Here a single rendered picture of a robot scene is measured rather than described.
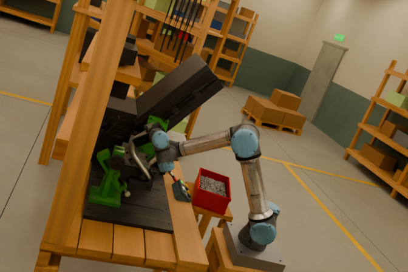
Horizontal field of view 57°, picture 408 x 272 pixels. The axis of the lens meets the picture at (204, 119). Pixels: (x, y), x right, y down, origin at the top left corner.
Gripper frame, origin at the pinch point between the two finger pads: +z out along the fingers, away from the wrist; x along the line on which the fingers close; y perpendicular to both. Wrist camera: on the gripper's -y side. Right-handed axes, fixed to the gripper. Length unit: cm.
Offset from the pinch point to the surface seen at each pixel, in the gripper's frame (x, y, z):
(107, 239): -23, -39, -44
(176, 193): -37.3, -2.9, -4.0
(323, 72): -230, 525, 708
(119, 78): 33, 0, -39
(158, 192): -31.9, -10.9, -1.0
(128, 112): 13.7, -3.0, 8.4
